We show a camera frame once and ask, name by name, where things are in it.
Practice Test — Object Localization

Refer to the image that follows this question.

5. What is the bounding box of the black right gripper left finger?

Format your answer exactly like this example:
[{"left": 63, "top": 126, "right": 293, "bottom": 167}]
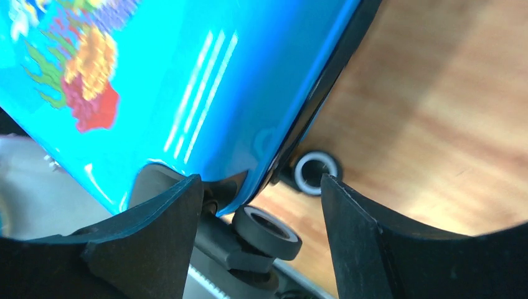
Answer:
[{"left": 1, "top": 175, "right": 204, "bottom": 298}]

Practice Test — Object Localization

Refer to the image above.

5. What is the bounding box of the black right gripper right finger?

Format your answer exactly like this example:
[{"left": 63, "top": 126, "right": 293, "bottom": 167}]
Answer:
[{"left": 321, "top": 175, "right": 527, "bottom": 298}]

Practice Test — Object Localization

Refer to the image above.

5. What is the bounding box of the blue fish print suitcase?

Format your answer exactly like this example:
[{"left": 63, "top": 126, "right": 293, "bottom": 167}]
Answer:
[{"left": 1, "top": 1, "right": 381, "bottom": 282}]

